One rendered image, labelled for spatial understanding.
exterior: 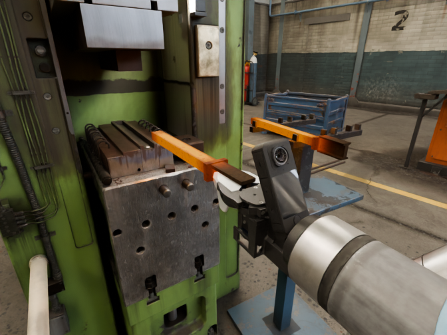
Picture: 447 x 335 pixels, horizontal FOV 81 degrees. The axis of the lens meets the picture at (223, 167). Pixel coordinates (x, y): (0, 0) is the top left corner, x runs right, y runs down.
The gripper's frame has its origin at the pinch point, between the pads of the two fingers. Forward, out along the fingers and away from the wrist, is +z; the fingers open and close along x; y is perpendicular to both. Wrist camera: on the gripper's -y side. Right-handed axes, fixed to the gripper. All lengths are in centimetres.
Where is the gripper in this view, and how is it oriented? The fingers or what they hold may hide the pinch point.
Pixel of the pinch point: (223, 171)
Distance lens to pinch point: 45.8
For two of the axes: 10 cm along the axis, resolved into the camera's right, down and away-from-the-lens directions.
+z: -5.3, -3.4, 7.8
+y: -0.1, 9.2, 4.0
